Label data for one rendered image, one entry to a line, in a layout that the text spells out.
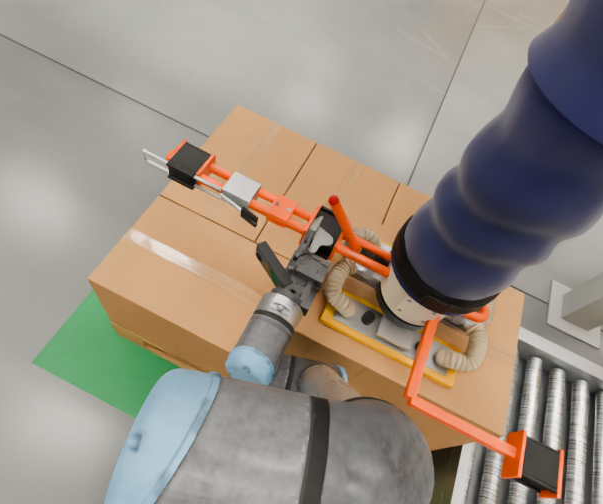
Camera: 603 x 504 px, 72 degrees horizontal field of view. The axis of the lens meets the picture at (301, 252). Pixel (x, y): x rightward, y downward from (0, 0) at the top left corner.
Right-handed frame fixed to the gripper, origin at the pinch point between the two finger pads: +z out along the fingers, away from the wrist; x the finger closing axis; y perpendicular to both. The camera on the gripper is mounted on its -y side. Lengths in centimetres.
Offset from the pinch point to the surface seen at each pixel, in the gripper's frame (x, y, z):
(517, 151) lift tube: 44.4, 21.2, -6.2
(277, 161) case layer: -54, -30, 59
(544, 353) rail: -49, 90, 30
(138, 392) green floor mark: -107, -38, -37
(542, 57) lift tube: 54, 17, -3
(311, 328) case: -12.6, 9.9, -17.0
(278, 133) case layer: -54, -37, 74
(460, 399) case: -13, 48, -16
